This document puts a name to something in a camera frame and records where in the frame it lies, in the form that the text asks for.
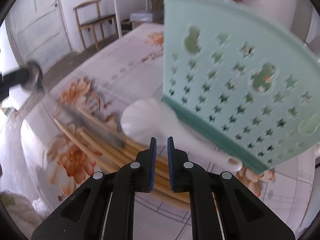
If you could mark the flower print tablecloth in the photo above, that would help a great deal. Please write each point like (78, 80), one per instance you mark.
(112, 62)

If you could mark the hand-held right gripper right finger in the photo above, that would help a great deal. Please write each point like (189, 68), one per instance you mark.
(170, 165)

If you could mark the wooden chair with dark seat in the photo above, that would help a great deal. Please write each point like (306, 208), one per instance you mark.
(96, 22)

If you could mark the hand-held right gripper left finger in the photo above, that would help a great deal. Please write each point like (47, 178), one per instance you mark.
(152, 165)

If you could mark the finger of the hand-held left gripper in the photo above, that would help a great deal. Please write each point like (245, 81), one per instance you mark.
(13, 80)

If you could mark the teal perforated utensil holder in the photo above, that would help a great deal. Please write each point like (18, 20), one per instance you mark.
(180, 17)

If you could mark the metal spoon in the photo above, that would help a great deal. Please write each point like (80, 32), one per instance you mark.
(35, 80)

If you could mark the pile of wooden chopsticks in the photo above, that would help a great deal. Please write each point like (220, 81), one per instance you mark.
(110, 155)

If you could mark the white panel door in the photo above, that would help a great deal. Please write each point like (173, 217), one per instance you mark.
(37, 25)

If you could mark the brown cardboard box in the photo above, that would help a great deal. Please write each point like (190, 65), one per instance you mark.
(156, 3)

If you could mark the white rice paddle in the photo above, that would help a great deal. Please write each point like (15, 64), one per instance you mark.
(140, 120)

